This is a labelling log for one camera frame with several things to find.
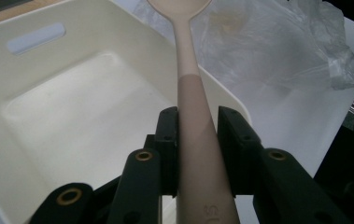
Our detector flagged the beige spoon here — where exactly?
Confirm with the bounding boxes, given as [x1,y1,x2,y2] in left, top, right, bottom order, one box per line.
[146,0,241,224]

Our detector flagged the cream plastic bin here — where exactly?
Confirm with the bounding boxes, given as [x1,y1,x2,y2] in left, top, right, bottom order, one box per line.
[0,0,253,224]

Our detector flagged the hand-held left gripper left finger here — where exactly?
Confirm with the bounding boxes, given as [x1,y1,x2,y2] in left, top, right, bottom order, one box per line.
[143,106,179,198]

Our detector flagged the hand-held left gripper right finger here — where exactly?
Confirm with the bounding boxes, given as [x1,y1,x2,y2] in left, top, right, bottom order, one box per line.
[217,105,264,198]

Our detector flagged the clear plastic bag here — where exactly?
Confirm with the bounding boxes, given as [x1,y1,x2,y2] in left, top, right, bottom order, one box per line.
[134,0,354,94]

